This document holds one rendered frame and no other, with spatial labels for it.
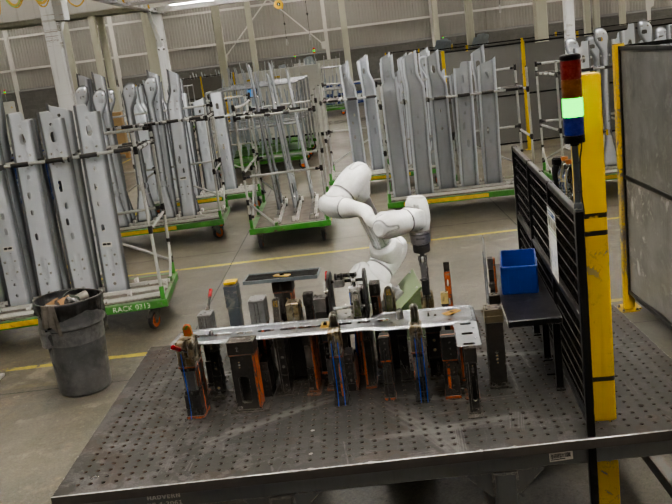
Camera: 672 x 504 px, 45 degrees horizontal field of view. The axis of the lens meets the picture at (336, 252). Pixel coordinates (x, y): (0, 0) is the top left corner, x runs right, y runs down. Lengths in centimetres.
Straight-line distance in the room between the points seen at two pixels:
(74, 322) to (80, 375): 41
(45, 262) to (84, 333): 190
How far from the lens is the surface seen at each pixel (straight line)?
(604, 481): 345
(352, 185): 392
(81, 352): 615
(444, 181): 1080
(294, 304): 380
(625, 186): 635
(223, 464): 327
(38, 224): 785
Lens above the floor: 217
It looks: 13 degrees down
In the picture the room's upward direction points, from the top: 7 degrees counter-clockwise
